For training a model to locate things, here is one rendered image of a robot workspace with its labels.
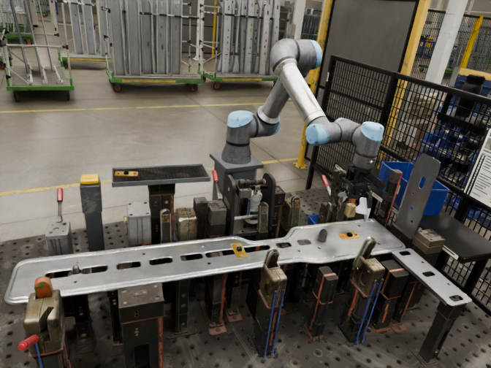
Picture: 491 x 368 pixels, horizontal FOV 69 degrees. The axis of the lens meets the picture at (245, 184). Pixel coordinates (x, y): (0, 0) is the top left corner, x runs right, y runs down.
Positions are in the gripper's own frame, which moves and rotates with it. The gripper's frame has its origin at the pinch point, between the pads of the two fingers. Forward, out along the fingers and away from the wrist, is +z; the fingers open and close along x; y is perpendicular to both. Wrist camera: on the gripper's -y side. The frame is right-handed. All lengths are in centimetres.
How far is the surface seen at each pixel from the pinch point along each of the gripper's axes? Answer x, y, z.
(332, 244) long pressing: 3.7, 10.2, 10.9
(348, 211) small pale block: -11.1, -6.2, 6.8
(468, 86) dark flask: -21, -61, -45
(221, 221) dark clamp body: -15, 49, 8
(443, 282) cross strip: 31.8, -17.2, 11.0
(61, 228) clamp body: -16, 105, 5
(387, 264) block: 17.1, -6.0, 13.0
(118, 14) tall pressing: -695, 67, -31
